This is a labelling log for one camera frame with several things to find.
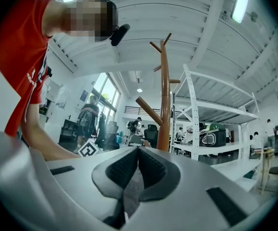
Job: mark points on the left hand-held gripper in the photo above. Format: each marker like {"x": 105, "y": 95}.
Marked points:
{"x": 88, "y": 149}

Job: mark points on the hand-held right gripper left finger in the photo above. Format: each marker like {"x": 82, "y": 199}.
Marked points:
{"x": 81, "y": 177}

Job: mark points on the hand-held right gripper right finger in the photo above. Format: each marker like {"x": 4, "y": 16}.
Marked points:
{"x": 201, "y": 189}

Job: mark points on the wooden stick stand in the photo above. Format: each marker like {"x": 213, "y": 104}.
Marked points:
{"x": 165, "y": 100}

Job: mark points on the person's left forearm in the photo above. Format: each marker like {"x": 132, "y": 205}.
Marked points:
{"x": 45, "y": 138}

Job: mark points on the white metal shelf rack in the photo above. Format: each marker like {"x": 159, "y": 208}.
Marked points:
{"x": 216, "y": 109}

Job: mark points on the black cabinet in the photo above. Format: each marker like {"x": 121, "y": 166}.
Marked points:
{"x": 68, "y": 133}

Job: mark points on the black equipment bag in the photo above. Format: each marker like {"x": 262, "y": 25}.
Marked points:
{"x": 212, "y": 135}

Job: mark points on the large window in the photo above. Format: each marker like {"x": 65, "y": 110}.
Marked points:
{"x": 106, "y": 93}

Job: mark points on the black high-back office chair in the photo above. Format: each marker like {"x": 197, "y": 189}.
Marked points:
{"x": 151, "y": 135}

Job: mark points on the wooden chair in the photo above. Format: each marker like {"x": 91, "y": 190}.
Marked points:
{"x": 270, "y": 170}

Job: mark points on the person's red shirt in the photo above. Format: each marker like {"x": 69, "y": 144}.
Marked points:
{"x": 21, "y": 56}

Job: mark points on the person's head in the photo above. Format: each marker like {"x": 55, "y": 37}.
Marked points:
{"x": 86, "y": 18}

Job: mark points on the black head camera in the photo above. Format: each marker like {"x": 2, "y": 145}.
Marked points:
{"x": 119, "y": 34}

